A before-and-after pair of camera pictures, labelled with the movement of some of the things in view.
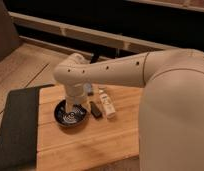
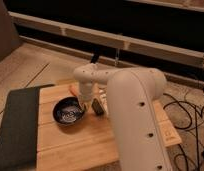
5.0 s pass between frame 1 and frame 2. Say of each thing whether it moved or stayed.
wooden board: stayed
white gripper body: moved
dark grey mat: stayed
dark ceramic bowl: stayed
